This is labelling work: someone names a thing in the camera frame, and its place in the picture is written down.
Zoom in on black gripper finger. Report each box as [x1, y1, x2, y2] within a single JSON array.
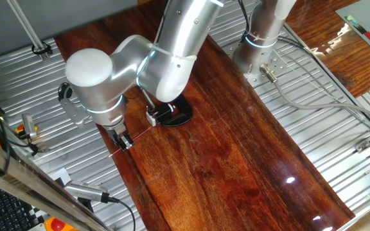
[[112, 133, 127, 152], [121, 130, 136, 149]]

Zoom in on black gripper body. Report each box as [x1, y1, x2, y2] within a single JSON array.
[[102, 121, 128, 144]]

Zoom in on red pencil with eraser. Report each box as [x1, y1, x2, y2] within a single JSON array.
[[107, 126, 153, 159]]

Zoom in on black and white pencil sharpener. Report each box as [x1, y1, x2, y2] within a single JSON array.
[[145, 103, 177, 127]]

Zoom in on black C-clamp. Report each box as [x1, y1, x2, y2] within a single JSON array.
[[139, 87, 195, 128]]

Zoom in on red round button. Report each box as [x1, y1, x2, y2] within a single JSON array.
[[42, 216, 79, 231]]

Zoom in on black and white marker sheet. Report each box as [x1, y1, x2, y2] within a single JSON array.
[[26, 203, 50, 227]]

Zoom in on aluminium pole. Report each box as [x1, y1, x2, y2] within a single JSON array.
[[6, 0, 51, 62]]

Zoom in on black keyboard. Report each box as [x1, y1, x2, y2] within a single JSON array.
[[0, 178, 35, 231]]

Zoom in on grey board with coloured blocks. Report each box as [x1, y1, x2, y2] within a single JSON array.
[[334, 0, 370, 65]]

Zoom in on silver finned camera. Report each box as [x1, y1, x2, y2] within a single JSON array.
[[62, 179, 111, 204]]

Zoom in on black camera cable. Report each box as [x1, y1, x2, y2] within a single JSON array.
[[107, 195, 137, 231]]

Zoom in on steel frame bar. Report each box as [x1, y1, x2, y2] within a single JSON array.
[[0, 132, 109, 231]]

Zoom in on black zip tie ring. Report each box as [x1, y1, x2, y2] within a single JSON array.
[[31, 40, 53, 56]]

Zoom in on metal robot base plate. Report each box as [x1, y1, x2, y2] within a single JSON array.
[[225, 24, 289, 88]]

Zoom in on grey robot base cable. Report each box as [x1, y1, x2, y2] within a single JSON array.
[[258, 63, 370, 126]]

